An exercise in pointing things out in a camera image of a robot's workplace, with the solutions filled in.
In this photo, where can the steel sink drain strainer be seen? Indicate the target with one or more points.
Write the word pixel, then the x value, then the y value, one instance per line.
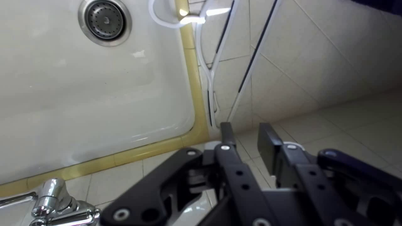
pixel 105 21

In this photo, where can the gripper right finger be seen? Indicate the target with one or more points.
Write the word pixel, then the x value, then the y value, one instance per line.
pixel 317 185

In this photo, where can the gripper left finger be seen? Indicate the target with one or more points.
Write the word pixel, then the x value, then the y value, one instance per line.
pixel 232 175

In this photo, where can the white kitchen sink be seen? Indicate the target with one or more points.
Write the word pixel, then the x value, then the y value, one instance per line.
pixel 78 94

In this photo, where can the chrome tap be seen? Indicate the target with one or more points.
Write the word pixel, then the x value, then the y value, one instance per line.
pixel 56 204

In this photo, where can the white clothes hanger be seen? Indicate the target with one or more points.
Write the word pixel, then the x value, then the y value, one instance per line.
pixel 210 62

